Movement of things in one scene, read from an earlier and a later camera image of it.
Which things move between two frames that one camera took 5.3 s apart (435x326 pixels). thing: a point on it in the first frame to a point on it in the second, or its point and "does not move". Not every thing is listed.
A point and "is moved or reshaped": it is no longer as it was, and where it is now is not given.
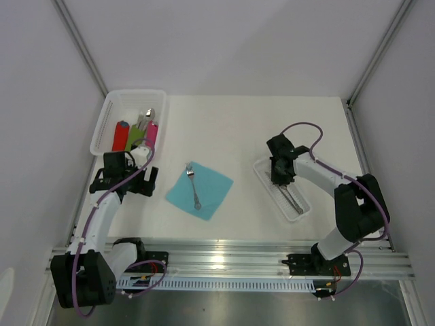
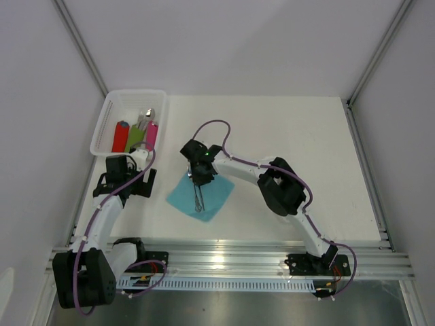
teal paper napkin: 211,187 does not move
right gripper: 277,180 to 200,180
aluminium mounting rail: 221,258 does not move
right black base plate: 316,264 does not move
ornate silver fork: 190,173 does not move
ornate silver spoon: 300,210 is moved or reshaped
